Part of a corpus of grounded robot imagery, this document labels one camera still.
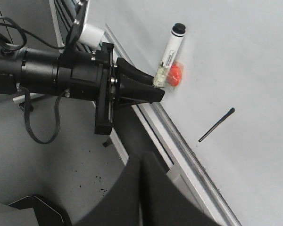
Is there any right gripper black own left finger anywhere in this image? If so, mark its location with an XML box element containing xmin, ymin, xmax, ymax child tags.
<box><xmin>76</xmin><ymin>157</ymin><xmax>141</xmax><ymax>226</ymax></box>

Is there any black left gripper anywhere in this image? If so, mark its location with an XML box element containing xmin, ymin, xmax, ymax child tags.
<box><xmin>57</xmin><ymin>42</ymin><xmax>165</xmax><ymax>135</ymax></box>

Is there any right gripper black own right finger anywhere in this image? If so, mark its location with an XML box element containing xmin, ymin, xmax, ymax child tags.
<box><xmin>140</xmin><ymin>152</ymin><xmax>218</xmax><ymax>226</ymax></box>

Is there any red round magnet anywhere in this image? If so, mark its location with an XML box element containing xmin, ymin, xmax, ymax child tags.
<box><xmin>166</xmin><ymin>61</ymin><xmax>184</xmax><ymax>89</ymax></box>

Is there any white whiteboard marker pen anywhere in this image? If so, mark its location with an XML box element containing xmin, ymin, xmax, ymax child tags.
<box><xmin>153</xmin><ymin>23</ymin><xmax>186</xmax><ymax>88</ymax></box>

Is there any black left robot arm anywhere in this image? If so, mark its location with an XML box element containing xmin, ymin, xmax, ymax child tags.
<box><xmin>0</xmin><ymin>40</ymin><xmax>164</xmax><ymax>144</ymax></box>

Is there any white whiteboard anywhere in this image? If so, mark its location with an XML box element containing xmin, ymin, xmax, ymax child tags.
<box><xmin>89</xmin><ymin>0</ymin><xmax>283</xmax><ymax>226</ymax></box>

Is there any black drawn marker line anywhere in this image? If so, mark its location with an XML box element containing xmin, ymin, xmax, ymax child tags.
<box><xmin>198</xmin><ymin>107</ymin><xmax>235</xmax><ymax>143</ymax></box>

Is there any aluminium whiteboard tray rail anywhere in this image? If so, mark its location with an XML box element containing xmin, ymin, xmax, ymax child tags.
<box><xmin>103</xmin><ymin>23</ymin><xmax>243</xmax><ymax>226</ymax></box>

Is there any white metal stand frame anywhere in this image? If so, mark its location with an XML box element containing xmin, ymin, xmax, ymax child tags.
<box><xmin>49</xmin><ymin>0</ymin><xmax>129</xmax><ymax>165</ymax></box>

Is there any black cable loop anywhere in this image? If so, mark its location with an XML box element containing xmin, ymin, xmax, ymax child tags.
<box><xmin>17</xmin><ymin>85</ymin><xmax>69</xmax><ymax>145</ymax></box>

